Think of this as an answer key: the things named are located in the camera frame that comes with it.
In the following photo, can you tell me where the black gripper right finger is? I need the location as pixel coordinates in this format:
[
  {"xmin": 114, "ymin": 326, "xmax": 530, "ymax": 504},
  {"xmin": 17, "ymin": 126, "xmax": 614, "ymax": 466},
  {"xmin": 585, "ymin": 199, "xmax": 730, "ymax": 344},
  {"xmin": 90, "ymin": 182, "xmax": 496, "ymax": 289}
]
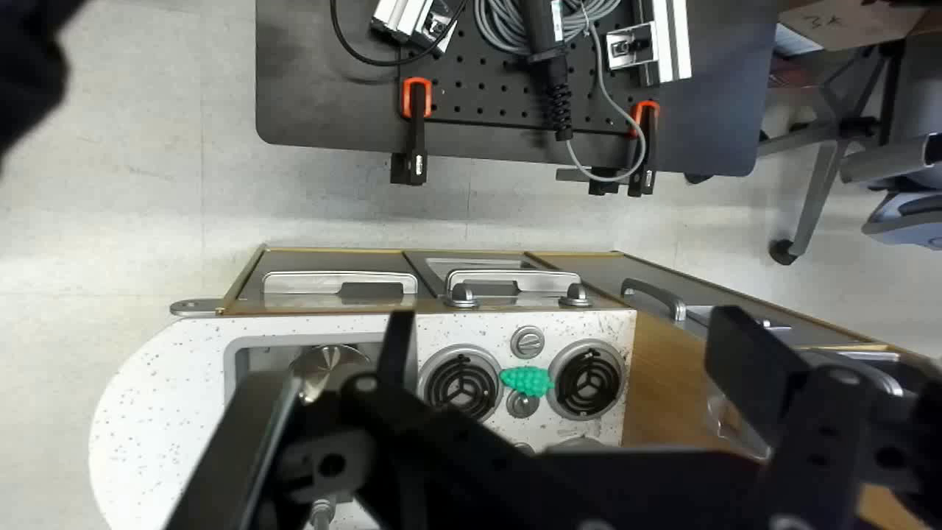
[{"xmin": 704, "ymin": 307, "xmax": 942, "ymax": 530}]

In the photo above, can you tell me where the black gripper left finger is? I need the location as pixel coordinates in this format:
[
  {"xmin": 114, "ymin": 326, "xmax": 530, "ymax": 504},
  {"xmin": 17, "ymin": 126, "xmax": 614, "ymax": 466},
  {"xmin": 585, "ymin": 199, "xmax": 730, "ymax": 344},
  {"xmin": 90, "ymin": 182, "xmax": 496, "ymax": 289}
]
[{"xmin": 162, "ymin": 310, "xmax": 421, "ymax": 530}]

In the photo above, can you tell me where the green toy object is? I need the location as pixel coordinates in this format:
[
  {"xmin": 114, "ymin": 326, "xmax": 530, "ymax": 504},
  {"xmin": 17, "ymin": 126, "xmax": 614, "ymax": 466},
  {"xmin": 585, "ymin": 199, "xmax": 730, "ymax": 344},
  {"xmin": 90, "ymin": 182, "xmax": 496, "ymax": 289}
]
[{"xmin": 501, "ymin": 366, "xmax": 554, "ymax": 398}]

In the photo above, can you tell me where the toy kitchen playset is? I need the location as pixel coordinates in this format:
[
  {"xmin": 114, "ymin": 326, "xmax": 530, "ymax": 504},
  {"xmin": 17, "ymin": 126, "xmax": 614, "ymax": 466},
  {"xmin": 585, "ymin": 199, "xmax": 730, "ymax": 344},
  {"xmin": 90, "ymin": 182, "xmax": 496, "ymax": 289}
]
[{"xmin": 89, "ymin": 246, "xmax": 939, "ymax": 530}]

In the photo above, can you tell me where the orange black clamp near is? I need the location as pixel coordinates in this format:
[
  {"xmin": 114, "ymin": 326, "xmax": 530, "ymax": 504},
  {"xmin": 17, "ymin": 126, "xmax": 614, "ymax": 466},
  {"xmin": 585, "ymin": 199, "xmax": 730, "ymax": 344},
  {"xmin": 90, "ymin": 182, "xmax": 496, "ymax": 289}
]
[{"xmin": 392, "ymin": 77, "xmax": 432, "ymax": 185}]

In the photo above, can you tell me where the orange black clamp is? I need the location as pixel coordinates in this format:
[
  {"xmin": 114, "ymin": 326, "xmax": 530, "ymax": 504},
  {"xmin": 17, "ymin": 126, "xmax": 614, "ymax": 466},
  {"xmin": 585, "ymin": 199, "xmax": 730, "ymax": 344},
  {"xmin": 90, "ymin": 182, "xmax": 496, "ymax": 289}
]
[
  {"xmin": 627, "ymin": 99, "xmax": 660, "ymax": 196},
  {"xmin": 392, "ymin": 77, "xmax": 432, "ymax": 185}
]

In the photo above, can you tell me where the office chair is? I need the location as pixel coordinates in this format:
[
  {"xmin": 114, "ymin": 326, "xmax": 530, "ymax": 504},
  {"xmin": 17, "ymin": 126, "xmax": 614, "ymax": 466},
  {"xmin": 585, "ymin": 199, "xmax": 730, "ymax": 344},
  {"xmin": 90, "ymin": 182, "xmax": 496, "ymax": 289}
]
[{"xmin": 758, "ymin": 0, "xmax": 942, "ymax": 266}]

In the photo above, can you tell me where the orange black clamp far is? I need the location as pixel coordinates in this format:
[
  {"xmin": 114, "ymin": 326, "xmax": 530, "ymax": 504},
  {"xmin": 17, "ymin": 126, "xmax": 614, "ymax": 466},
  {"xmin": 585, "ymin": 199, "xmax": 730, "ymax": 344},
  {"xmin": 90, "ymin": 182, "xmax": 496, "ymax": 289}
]
[{"xmin": 627, "ymin": 99, "xmax": 660, "ymax": 196}]

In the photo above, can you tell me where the black perforated breadboard table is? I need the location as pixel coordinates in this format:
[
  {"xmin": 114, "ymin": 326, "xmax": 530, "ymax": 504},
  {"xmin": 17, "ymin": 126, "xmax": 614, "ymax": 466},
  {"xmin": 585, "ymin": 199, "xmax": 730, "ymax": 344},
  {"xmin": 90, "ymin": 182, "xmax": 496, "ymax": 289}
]
[{"xmin": 257, "ymin": 0, "xmax": 776, "ymax": 176}]

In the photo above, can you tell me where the black handheld tool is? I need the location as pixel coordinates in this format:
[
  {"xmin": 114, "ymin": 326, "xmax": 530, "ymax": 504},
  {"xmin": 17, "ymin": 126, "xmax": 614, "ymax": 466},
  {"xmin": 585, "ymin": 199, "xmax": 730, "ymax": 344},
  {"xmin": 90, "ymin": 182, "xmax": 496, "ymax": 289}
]
[{"xmin": 517, "ymin": 0, "xmax": 573, "ymax": 140}]

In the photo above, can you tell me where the aluminium extrusion rail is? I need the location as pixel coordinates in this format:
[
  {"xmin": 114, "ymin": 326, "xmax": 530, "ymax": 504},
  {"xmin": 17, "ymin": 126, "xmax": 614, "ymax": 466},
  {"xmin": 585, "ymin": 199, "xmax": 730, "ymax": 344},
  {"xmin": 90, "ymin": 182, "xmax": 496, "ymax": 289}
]
[{"xmin": 602, "ymin": 0, "xmax": 694, "ymax": 84}]

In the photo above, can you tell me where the coiled grey cable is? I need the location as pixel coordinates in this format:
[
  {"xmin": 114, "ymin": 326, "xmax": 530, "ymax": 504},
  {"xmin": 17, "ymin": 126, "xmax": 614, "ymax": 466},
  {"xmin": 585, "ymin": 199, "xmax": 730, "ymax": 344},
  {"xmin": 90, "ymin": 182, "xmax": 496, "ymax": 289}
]
[{"xmin": 471, "ymin": 0, "xmax": 624, "ymax": 58}]

